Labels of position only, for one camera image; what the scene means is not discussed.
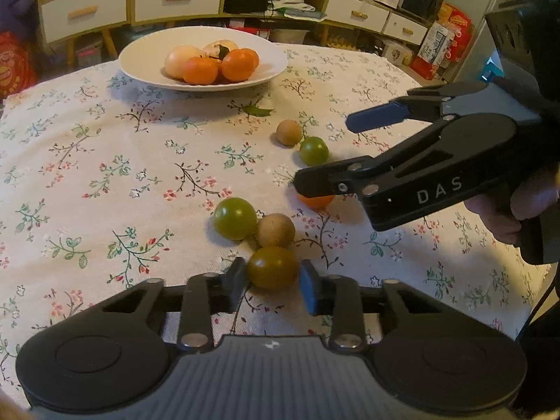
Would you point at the yellow white drawer cabinet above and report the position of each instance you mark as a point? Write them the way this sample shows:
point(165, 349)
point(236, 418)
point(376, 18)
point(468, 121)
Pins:
point(130, 0)

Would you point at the loose green leaf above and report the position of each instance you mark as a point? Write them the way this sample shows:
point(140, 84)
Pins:
point(258, 111)

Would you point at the brown round fruit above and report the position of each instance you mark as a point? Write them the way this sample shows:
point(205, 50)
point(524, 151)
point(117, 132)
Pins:
point(276, 229)
point(288, 132)

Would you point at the clear storage bin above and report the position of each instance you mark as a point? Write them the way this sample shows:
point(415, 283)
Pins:
point(288, 36)

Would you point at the red printed carton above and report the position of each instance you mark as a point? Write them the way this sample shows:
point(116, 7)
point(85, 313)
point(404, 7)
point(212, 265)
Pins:
point(459, 26)

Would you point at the person's right hand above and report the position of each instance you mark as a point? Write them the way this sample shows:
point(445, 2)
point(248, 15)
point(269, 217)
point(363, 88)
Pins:
point(494, 218)

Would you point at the low yellow white sideboard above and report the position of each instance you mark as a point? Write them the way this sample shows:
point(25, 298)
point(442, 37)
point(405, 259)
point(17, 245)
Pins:
point(262, 16)

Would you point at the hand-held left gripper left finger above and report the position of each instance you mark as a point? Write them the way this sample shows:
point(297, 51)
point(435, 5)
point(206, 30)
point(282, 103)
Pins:
point(238, 284)

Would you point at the small clear storage box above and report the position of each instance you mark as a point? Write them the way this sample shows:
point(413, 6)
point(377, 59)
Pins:
point(89, 54)

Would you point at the pale yellow round fruit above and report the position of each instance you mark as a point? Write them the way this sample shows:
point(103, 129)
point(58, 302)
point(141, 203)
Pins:
point(179, 59)

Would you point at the yellow pomegranate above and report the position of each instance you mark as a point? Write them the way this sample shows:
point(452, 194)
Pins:
point(214, 47)

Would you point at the floral tablecloth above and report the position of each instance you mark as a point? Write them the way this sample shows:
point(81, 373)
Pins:
point(109, 162)

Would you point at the white ribbed bowl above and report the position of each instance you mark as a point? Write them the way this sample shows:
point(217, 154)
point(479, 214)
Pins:
point(140, 61)

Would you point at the leafy orange tangerine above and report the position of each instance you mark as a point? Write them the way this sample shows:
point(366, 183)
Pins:
point(240, 65)

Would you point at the red printed bucket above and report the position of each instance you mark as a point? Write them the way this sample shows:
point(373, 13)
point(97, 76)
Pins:
point(15, 65)

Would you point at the white blue printed carton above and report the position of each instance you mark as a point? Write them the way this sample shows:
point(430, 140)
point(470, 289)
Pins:
point(433, 43)

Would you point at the white sideboard drawer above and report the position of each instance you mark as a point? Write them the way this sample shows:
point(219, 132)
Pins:
point(345, 6)
point(415, 26)

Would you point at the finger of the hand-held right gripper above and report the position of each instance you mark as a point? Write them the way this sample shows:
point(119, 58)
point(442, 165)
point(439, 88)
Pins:
point(376, 116)
point(315, 181)

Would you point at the red cardboard box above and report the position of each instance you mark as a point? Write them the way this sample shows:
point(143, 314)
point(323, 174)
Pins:
point(249, 33)

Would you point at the greenish orange tangerine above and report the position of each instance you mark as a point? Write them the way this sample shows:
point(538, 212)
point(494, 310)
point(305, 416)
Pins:
point(272, 267)

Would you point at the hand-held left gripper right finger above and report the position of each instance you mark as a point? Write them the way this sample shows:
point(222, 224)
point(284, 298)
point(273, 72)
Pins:
point(309, 286)

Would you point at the green tangerine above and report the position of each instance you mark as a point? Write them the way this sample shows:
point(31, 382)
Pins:
point(313, 151)
point(235, 218)

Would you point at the yellow egg tray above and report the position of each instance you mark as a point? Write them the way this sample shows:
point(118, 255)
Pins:
point(339, 43)

